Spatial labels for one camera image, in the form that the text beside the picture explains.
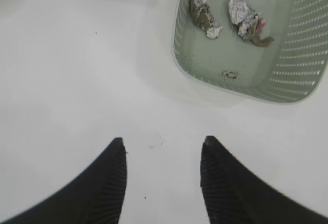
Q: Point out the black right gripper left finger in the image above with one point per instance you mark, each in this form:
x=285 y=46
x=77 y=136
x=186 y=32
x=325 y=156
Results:
x=96 y=195

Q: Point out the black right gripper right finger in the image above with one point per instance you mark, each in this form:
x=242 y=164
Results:
x=234 y=194

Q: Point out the green plastic basket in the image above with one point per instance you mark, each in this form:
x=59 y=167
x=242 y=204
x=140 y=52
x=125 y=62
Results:
x=287 y=71

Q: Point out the tiny paper scrap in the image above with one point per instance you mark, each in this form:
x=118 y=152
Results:
x=230 y=74

